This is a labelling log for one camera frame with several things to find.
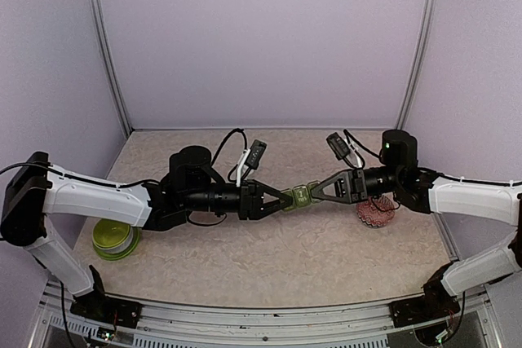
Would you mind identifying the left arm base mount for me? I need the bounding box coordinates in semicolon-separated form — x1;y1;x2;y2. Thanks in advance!
70;295;142;329

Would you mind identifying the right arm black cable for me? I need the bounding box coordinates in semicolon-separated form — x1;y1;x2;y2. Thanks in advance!
343;129;384;160

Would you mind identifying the green bowl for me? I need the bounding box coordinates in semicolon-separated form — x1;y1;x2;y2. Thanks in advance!
92;219;134;254

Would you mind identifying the right aluminium frame post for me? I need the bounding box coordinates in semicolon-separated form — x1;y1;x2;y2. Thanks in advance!
396;0;436;130

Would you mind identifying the red patterned oval tin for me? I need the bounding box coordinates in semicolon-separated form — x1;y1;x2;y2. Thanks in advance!
356;195;397;228

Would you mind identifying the green plate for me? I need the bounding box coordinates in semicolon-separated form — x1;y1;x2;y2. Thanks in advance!
92;227;140;261

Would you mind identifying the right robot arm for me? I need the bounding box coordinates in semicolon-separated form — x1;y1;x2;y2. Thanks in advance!
310;130;521;319

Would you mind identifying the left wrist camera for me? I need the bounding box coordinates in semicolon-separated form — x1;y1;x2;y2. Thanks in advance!
236;139;268;187

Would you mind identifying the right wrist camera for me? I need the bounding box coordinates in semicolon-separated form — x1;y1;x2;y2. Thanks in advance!
326;132;365;169

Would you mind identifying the aluminium frame post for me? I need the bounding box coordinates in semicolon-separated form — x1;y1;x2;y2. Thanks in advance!
89;0;133;139
396;0;436;130

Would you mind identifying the front aluminium rail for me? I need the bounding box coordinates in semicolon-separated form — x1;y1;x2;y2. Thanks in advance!
28;290;502;348

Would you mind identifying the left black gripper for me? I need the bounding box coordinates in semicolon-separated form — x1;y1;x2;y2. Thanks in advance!
183;179;294;221

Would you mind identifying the green weekly pill organizer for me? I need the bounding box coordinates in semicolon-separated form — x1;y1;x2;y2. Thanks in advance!
282;180;321;212

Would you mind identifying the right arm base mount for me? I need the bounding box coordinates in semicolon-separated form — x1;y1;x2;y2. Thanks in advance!
389;295;461;328

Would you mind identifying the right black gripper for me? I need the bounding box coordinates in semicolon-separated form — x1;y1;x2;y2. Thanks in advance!
310;165;403;204

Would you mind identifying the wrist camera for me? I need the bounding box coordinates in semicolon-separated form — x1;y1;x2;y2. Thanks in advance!
236;139;268;187
326;132;365;169

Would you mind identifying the left aluminium frame post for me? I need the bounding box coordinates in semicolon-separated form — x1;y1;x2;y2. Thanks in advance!
89;0;133;139

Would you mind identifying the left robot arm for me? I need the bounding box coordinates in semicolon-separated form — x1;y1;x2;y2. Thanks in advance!
1;145;292;319

